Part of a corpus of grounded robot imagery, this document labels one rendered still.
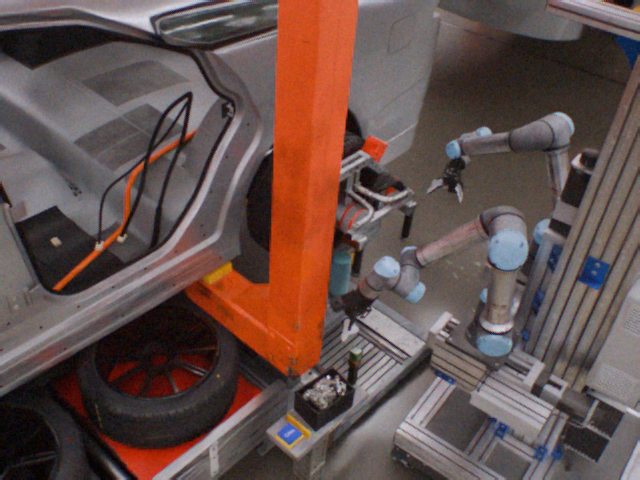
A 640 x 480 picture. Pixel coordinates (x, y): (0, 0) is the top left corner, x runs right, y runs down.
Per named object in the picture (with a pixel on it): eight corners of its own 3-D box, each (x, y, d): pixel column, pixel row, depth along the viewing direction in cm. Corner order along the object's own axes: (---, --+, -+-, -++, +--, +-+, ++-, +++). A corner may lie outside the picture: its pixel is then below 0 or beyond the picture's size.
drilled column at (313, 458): (306, 463, 323) (312, 405, 296) (323, 477, 319) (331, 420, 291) (291, 477, 318) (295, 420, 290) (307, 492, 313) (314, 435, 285)
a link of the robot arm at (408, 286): (428, 274, 254) (402, 259, 252) (426, 296, 246) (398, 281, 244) (415, 286, 259) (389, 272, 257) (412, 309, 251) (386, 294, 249)
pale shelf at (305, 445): (338, 374, 309) (338, 369, 307) (368, 397, 301) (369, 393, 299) (265, 435, 284) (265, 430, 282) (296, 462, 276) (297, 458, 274)
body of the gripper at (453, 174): (440, 173, 321) (450, 153, 327) (441, 185, 328) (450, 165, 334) (457, 178, 319) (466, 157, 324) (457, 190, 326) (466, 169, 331)
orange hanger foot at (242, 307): (212, 277, 334) (210, 219, 311) (294, 339, 309) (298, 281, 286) (184, 295, 324) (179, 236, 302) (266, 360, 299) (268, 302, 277)
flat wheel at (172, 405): (144, 309, 350) (140, 274, 334) (265, 361, 331) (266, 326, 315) (48, 410, 304) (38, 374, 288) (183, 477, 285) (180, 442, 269)
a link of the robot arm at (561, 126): (546, 246, 308) (525, 121, 292) (568, 233, 315) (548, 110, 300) (571, 249, 298) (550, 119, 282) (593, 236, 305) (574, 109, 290)
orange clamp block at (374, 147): (366, 155, 323) (375, 137, 321) (380, 163, 319) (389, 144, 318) (359, 153, 317) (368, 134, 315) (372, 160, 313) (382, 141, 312)
